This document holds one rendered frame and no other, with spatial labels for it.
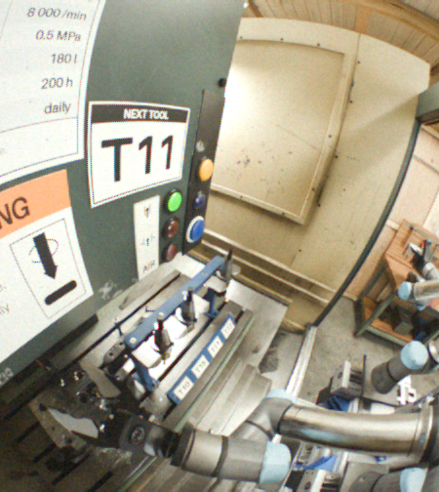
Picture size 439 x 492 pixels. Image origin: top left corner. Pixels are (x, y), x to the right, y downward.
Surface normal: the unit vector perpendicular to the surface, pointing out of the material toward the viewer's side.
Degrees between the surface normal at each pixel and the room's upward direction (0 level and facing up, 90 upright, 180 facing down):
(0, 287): 90
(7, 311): 90
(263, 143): 90
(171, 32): 90
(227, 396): 8
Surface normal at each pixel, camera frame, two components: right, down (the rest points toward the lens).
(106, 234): 0.85, 0.40
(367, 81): -0.49, 0.42
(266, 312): -0.04, -0.57
